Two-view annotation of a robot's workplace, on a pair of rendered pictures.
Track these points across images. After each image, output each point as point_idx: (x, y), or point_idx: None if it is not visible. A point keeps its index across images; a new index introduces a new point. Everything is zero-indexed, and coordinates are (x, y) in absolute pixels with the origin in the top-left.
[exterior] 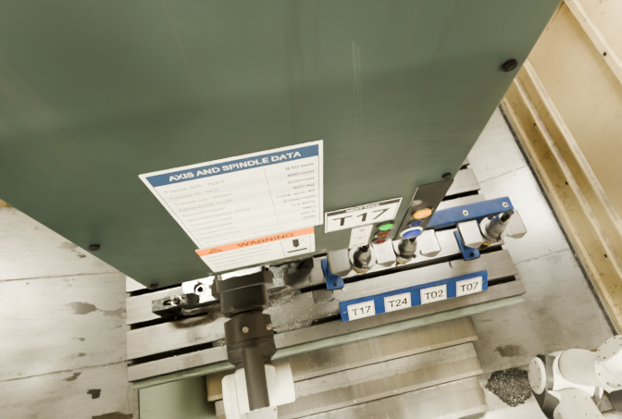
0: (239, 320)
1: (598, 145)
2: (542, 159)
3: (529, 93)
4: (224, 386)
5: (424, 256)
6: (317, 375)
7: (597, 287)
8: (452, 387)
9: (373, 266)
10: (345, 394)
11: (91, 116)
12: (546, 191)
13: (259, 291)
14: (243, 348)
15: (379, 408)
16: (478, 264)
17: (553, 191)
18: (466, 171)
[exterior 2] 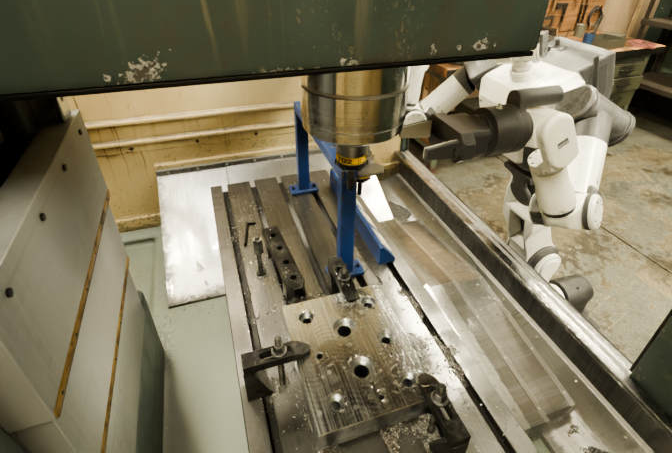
0: (493, 110)
1: (245, 88)
2: (228, 149)
3: (169, 132)
4: (555, 117)
5: (317, 211)
6: (443, 310)
7: None
8: (412, 234)
9: (332, 241)
10: (450, 288)
11: None
12: (254, 157)
13: (454, 114)
14: (515, 107)
15: (449, 269)
16: (321, 185)
17: (256, 150)
18: (230, 187)
